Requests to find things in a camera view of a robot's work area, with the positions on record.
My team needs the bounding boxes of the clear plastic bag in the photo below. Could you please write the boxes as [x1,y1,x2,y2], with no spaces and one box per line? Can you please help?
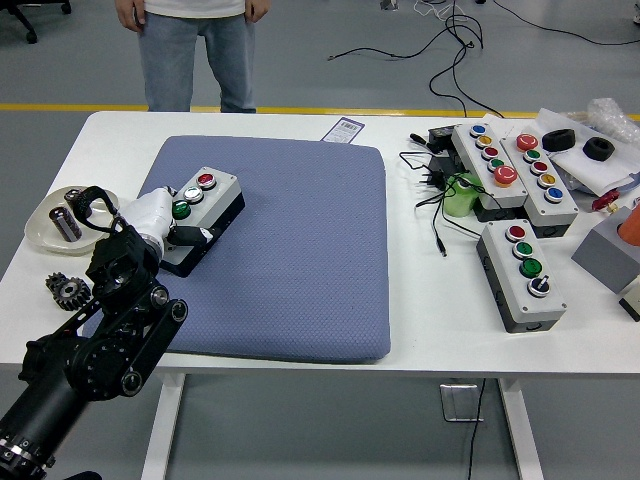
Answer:
[569,97,640,146]

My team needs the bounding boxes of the person's right hand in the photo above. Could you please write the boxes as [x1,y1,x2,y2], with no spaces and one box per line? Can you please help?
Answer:
[114,0,147,33]

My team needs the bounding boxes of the blue-grey padded mat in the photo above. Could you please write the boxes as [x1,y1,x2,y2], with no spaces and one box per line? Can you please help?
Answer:
[82,134,392,365]

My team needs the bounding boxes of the small red part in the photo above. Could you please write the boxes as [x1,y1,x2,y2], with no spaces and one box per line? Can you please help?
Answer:
[590,189,621,211]

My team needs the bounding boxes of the green tape roll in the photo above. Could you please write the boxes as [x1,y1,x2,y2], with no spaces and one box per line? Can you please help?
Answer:
[443,172,481,218]

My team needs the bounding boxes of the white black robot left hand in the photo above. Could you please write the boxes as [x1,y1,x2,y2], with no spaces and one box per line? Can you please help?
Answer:
[119,185,216,249]

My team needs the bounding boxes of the grey four-button control box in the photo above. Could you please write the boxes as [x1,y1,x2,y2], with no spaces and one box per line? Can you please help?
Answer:
[158,166,246,279]
[474,221,569,334]

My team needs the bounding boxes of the thin black cable with plug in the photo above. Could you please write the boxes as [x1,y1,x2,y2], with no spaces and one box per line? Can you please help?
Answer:
[398,149,496,259]

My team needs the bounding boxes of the white table leg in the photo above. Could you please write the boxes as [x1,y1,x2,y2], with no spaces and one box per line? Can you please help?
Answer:
[139,372,186,480]
[497,377,544,480]

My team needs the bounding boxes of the black plug adapter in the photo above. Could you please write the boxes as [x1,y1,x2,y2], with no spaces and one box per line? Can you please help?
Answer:
[413,168,449,192]

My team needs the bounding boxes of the black power adapter block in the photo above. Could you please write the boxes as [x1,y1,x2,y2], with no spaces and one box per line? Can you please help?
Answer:
[428,152,469,176]
[427,124,461,154]

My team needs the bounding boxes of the beige plate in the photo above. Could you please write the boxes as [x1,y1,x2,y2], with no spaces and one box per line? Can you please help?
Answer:
[23,184,120,259]

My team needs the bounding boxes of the orange cylinder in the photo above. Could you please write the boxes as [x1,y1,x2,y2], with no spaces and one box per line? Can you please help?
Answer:
[617,204,640,244]

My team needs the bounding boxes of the black floor cable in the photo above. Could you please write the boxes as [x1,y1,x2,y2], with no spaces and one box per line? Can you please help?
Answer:
[492,0,640,46]
[327,0,504,121]

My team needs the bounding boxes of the white paper sheet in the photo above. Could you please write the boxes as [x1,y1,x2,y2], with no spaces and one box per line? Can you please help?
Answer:
[537,107,640,197]

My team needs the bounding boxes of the grey five-button control box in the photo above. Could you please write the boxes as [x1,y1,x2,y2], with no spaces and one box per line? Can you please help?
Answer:
[499,133,580,239]
[451,122,530,223]

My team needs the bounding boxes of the small white black box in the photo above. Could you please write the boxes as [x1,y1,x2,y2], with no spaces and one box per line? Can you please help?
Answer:
[618,276,640,322]

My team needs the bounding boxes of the grey block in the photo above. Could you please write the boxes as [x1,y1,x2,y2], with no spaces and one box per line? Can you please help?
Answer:
[570,207,640,295]

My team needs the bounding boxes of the person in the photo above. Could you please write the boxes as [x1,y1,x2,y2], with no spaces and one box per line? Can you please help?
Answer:
[113,0,274,114]

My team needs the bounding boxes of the black cable under table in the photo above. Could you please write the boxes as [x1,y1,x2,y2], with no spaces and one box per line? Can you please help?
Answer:
[467,378,487,480]

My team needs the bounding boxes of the black metal gear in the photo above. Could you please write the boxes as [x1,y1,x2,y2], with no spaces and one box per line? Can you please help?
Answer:
[44,271,94,312]

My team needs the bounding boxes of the person's left hand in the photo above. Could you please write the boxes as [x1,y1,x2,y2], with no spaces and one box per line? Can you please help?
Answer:
[243,0,274,24]

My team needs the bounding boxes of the black foam ring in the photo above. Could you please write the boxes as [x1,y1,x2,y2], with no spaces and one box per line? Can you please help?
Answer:
[582,137,615,162]
[542,128,576,151]

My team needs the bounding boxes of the black office chair base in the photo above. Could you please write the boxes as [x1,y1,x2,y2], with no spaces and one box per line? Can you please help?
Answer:
[0,0,72,45]

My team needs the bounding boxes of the purple white barcode label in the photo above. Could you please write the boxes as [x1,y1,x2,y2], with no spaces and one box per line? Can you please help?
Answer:
[321,116,365,145]

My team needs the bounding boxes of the metal floor socket plate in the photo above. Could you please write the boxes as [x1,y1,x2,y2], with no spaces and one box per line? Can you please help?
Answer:
[439,382,485,424]

